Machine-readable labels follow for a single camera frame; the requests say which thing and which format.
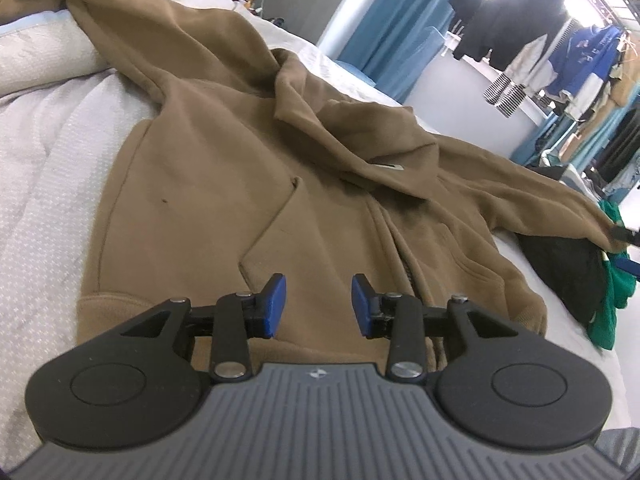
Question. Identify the brown hoodie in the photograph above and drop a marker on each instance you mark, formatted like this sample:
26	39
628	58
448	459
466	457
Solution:
200	160

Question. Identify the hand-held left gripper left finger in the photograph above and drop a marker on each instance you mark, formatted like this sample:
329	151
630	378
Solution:
274	307

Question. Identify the white shirt with striped cuffs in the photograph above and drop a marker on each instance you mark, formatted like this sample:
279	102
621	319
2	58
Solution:
505	90

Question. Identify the blue and white hanging jacket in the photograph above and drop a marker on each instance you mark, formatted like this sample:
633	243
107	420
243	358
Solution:
585	65

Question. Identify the large black hanging jacket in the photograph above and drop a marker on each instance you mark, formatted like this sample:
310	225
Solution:
515	15

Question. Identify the beige hanging garment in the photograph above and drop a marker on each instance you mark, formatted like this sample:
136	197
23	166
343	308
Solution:
615	110

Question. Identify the green garment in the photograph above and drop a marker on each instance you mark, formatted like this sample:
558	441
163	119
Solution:
612	300

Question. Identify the bed with white sheet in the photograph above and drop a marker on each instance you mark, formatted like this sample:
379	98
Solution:
50	185

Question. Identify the blue fabric chair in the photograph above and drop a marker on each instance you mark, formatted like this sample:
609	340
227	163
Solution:
425	65

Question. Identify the light grey duvet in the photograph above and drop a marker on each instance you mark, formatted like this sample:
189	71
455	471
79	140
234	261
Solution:
45	60

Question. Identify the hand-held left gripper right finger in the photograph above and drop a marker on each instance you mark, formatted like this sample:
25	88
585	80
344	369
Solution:
361	307

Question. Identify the group of small bottles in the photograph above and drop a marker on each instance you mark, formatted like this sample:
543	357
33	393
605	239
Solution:
246	2

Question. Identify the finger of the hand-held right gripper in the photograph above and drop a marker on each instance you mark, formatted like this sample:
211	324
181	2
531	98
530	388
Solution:
629	266
627	236

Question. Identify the blue curtain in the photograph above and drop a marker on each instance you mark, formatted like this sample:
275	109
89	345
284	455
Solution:
380	20

